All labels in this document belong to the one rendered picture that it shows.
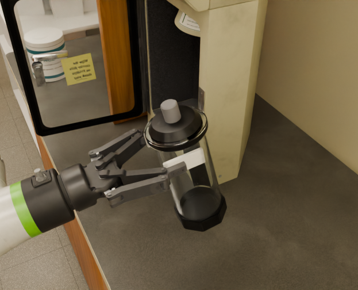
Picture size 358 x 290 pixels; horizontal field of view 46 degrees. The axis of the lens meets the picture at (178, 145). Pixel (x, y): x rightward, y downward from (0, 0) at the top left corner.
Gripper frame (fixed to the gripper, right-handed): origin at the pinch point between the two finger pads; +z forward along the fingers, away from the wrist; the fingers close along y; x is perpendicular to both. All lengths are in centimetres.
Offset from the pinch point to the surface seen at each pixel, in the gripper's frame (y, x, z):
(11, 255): 103, 106, -68
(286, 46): 43, 16, 51
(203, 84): 15.5, 0.0, 12.2
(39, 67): 44.4, -3.5, -17.6
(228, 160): 17.1, 24.5, 15.9
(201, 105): 16.1, 5.1, 11.2
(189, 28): 24.7, -8.4, 15.0
